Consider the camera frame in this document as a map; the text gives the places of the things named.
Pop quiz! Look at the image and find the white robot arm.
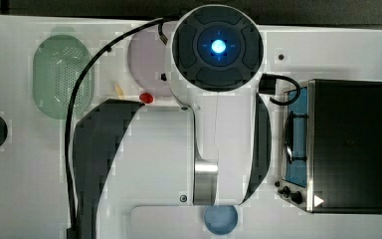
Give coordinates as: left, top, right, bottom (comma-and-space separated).
70, 5, 271, 239

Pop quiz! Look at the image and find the small red tomato toy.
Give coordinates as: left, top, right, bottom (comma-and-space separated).
139, 93, 154, 104

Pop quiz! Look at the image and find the lilac oval plate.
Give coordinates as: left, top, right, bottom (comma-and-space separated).
127, 26, 172, 97

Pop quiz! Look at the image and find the yellow banana toy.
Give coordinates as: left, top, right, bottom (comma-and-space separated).
114, 84, 124, 100

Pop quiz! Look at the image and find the blue bowl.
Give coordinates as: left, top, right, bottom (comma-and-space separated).
204, 205, 239, 235

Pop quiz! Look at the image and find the green perforated colander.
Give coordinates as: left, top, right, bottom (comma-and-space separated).
33, 29, 92, 120

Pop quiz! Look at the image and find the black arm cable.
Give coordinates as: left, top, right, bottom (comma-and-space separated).
64, 18, 167, 239

